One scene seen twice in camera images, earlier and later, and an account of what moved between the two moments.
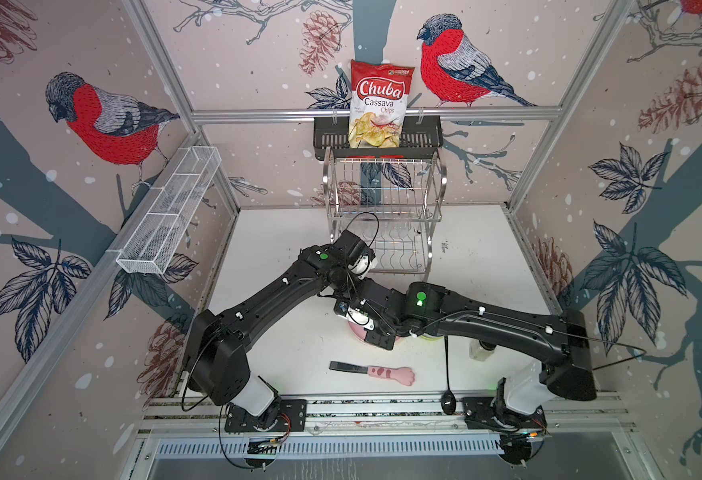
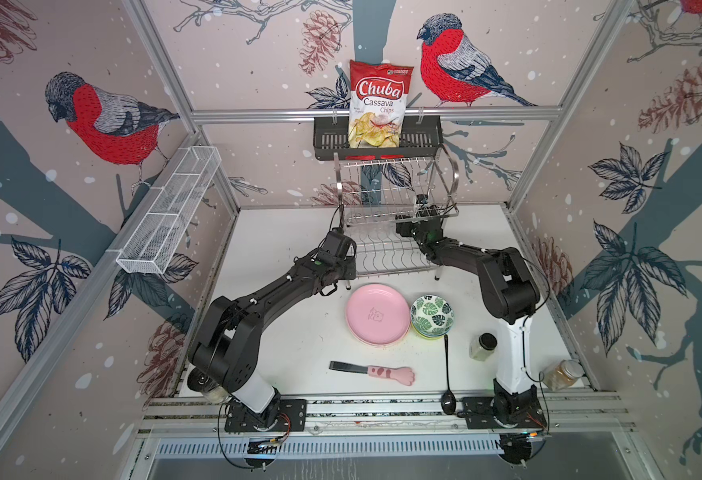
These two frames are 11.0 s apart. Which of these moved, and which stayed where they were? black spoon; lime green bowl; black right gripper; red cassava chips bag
Moved: black right gripper
Stayed: black spoon; red cassava chips bag; lime green bowl
